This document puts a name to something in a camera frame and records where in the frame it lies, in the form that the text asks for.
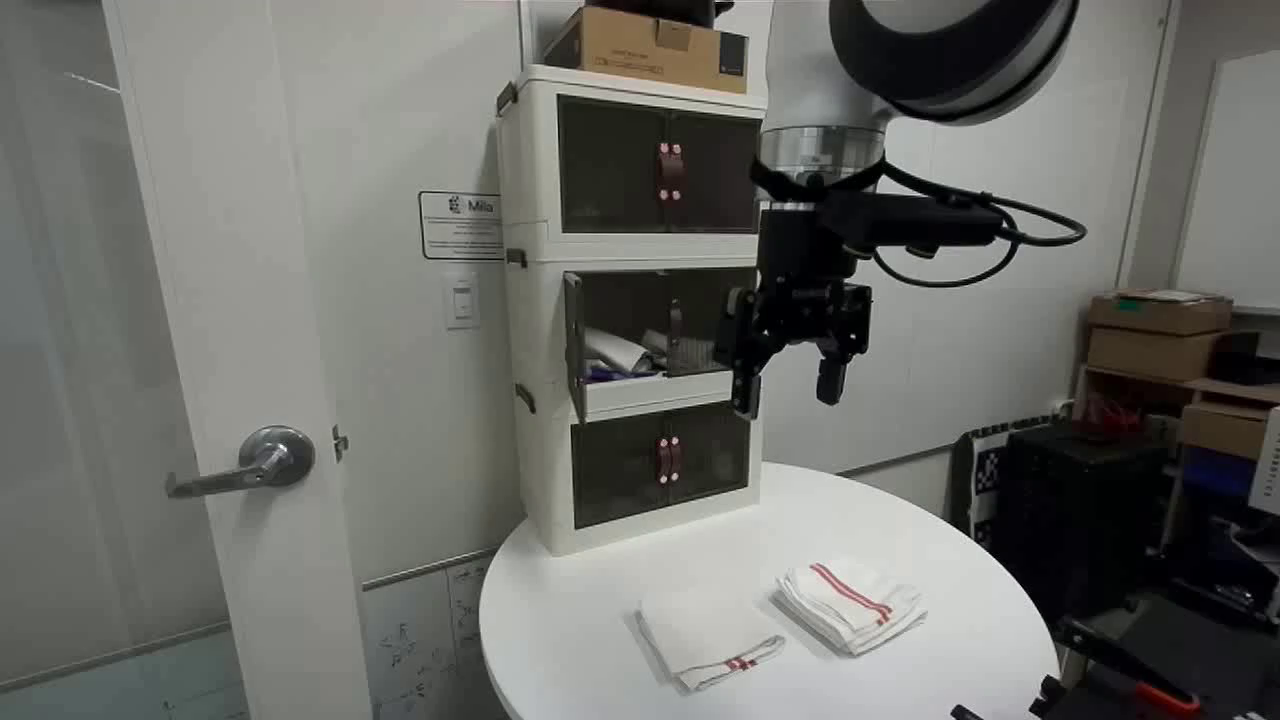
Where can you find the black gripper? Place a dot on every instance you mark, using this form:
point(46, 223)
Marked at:
point(807, 282)

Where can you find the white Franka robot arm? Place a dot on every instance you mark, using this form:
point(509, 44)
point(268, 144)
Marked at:
point(803, 65)

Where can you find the dark lower cabinet door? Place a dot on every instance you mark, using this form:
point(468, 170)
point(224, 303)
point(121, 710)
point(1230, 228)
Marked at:
point(715, 459)
point(622, 472)

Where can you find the dark cabinet door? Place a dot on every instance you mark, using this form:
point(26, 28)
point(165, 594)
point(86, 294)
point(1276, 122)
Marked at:
point(715, 459)
point(720, 173)
point(622, 472)
point(605, 164)

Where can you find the dark upper cabinet door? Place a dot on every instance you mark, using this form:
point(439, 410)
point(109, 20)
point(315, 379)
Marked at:
point(605, 164)
point(720, 173)

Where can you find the white stacked storage cabinet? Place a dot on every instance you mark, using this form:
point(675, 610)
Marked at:
point(535, 335)

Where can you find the white room door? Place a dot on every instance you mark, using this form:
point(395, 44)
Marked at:
point(242, 264)

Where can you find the white blue cloth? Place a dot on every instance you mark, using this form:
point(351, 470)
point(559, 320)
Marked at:
point(617, 352)

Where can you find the white perforated crate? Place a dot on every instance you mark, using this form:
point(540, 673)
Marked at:
point(977, 467)

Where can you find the thick folded red-striped towel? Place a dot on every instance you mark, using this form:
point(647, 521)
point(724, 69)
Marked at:
point(845, 605)

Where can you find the flat folded white towel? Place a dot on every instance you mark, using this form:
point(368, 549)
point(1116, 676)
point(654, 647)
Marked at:
point(703, 640)

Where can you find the black storage crate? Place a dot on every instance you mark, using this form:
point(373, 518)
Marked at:
point(1074, 521)

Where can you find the brown cardboard box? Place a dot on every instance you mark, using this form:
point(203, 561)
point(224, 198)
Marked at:
point(641, 49)

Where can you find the large cardboard box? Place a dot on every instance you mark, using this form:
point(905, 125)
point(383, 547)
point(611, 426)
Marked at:
point(1147, 357)

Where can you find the small black box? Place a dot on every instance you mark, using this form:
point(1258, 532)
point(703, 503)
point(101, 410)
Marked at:
point(686, 9)

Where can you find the flat cardboard box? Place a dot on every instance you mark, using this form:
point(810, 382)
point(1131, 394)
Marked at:
point(1161, 309)

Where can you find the small cardboard box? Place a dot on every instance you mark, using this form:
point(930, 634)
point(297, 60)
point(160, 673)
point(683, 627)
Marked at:
point(1223, 429)

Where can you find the wooden shelf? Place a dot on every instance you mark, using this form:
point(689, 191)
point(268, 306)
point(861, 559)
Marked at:
point(1234, 394)

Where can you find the whiteboard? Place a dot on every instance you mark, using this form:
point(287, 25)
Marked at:
point(1234, 187)

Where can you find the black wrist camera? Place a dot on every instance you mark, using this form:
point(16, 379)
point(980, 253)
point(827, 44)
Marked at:
point(920, 223)

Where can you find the small white wall plate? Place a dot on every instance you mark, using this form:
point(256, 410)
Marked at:
point(462, 306)

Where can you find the white wall sign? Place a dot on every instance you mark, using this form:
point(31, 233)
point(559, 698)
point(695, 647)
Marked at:
point(462, 227)

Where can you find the white wall conduit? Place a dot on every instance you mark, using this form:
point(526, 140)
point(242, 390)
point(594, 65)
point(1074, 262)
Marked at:
point(1151, 133)

